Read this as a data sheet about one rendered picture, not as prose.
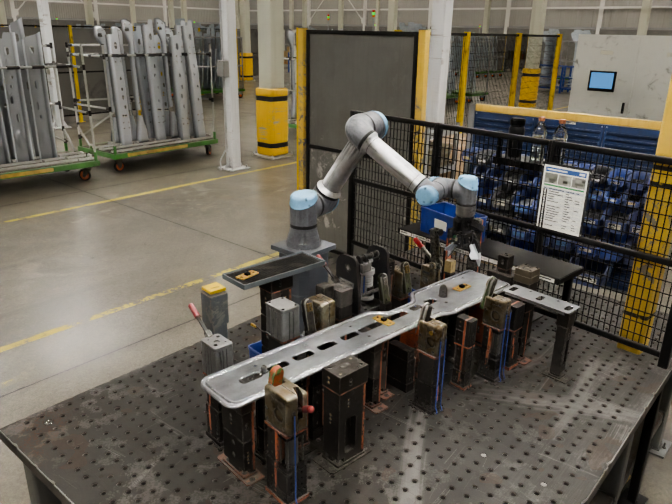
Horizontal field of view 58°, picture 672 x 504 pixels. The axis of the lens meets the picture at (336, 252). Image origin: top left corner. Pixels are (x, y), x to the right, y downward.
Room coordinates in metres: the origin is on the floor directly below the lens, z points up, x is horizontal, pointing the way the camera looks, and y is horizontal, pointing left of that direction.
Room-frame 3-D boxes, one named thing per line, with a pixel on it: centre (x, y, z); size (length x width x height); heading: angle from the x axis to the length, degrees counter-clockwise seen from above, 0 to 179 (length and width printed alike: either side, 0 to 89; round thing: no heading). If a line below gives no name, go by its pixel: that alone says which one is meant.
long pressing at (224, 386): (1.93, -0.17, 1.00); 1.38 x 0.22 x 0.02; 133
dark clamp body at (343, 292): (2.08, -0.02, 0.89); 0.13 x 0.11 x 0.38; 43
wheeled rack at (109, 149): (9.51, 2.97, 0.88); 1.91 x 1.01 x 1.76; 142
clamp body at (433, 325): (1.87, -0.34, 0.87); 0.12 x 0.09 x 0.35; 43
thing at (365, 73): (4.84, -0.15, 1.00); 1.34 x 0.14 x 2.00; 50
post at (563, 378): (2.10, -0.89, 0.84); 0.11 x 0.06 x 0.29; 43
